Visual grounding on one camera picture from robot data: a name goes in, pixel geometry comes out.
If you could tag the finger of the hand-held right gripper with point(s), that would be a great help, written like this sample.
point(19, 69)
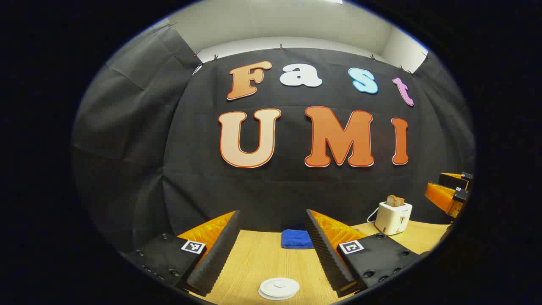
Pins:
point(440, 195)
point(453, 181)

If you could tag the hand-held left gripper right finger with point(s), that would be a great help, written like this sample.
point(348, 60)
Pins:
point(328, 254)

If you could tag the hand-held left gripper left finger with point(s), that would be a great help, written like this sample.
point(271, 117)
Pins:
point(216, 254)

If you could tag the blue towel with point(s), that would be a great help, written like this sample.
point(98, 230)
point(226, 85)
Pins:
point(296, 239)

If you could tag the toast slice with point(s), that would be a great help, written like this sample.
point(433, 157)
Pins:
point(391, 201)
point(401, 202)

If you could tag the white toaster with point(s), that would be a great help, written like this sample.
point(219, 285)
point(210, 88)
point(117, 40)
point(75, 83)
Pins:
point(391, 220)

